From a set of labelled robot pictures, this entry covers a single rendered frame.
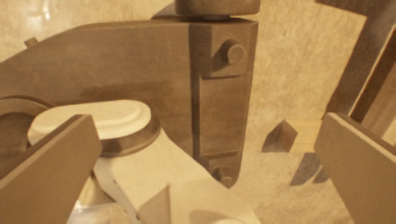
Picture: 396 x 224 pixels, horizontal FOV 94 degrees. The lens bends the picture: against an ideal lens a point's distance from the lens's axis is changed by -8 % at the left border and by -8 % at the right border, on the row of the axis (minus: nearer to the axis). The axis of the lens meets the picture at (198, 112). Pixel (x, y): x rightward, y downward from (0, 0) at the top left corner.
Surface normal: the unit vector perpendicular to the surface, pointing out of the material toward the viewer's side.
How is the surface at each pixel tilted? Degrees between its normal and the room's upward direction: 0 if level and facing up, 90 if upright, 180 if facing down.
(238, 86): 0
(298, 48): 0
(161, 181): 90
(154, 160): 90
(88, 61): 0
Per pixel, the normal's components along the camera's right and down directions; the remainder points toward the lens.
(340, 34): 0.18, 0.49
